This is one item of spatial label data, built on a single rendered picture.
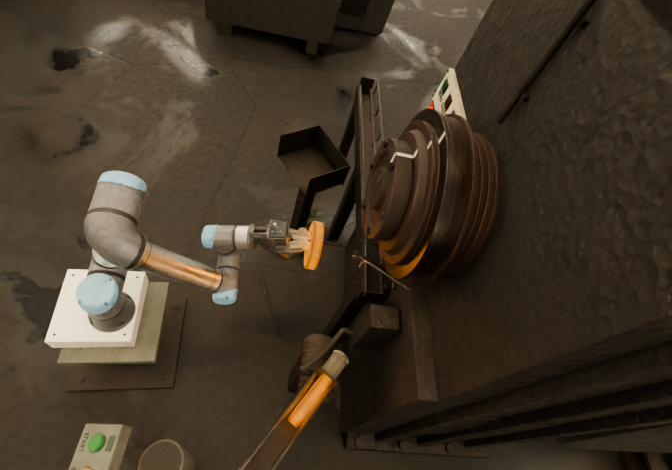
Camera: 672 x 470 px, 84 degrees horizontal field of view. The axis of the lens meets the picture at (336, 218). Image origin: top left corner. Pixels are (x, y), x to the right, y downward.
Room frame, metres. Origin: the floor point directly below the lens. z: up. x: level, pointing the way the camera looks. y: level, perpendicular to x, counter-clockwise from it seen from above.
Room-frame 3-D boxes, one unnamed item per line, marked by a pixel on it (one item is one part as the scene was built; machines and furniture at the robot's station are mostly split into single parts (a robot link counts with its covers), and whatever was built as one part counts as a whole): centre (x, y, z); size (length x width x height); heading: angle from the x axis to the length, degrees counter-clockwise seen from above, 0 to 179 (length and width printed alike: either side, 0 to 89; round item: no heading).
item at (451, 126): (0.75, -0.19, 1.11); 0.47 x 0.06 x 0.47; 16
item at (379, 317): (0.53, -0.26, 0.68); 0.11 x 0.08 x 0.24; 106
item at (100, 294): (0.33, 0.62, 0.54); 0.13 x 0.12 x 0.14; 22
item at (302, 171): (1.16, 0.19, 0.36); 0.26 x 0.20 x 0.72; 51
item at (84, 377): (0.33, 0.63, 0.13); 0.40 x 0.40 x 0.26; 23
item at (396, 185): (0.72, -0.09, 1.11); 0.28 x 0.06 x 0.28; 16
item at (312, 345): (0.40, -0.15, 0.27); 0.22 x 0.13 x 0.53; 16
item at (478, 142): (0.77, -0.27, 1.11); 0.47 x 0.10 x 0.47; 16
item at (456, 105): (1.11, -0.20, 1.15); 0.26 x 0.02 x 0.18; 16
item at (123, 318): (0.32, 0.63, 0.43); 0.15 x 0.15 x 0.10
